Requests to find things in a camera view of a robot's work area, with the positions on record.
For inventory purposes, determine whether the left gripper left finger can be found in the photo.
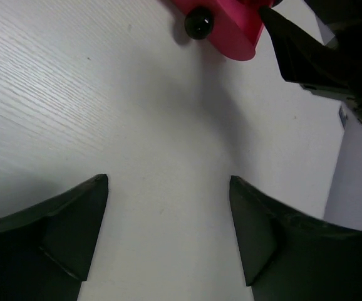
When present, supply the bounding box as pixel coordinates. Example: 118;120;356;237
0;174;108;300

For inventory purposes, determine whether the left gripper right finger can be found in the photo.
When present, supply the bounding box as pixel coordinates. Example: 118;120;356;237
229;176;362;300

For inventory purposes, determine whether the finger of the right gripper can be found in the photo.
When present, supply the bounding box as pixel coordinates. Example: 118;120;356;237
259;6;362;91

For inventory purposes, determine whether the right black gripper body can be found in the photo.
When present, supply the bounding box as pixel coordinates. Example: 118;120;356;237
306;1;362;123

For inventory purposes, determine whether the right blue table label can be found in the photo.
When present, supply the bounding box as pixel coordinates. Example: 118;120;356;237
338;105;348;129

